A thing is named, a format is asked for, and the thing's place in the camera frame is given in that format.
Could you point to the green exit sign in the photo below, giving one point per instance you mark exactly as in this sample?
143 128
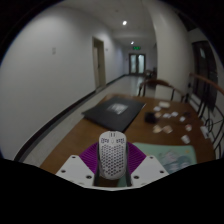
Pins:
137 48

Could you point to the white flat card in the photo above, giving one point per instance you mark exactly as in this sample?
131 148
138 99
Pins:
204 131

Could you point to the wooden side door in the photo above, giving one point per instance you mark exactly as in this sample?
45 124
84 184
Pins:
99 63

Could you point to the wooden armchair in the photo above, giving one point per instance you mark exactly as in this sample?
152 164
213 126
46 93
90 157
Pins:
156 81

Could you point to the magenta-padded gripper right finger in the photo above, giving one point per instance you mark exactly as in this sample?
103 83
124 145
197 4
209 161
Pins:
150 168

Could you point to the glass double door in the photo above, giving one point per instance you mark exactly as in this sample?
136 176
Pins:
133 64

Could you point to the small orange white sticker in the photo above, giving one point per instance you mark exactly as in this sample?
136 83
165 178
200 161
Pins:
158 114
156 129
167 129

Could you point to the black flat box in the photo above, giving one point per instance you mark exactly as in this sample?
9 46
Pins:
105 116

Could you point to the white honeycomb computer mouse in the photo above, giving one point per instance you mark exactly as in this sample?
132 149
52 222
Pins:
112 156

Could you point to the black railing with wooden handrail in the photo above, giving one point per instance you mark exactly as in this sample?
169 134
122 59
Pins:
206 80

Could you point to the white rectangular card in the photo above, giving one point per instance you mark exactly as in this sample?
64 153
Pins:
164 104

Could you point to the dark window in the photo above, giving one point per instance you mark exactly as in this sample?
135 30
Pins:
201 63

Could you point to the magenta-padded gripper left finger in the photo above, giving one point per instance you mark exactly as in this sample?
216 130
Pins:
76 168

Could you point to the small black block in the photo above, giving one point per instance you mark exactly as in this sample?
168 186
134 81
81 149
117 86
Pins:
150 117

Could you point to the mint green printed mouse pad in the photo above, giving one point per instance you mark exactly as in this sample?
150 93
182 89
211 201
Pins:
173 155

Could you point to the small dark wooden chair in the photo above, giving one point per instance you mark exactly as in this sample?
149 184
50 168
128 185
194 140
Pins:
150 74

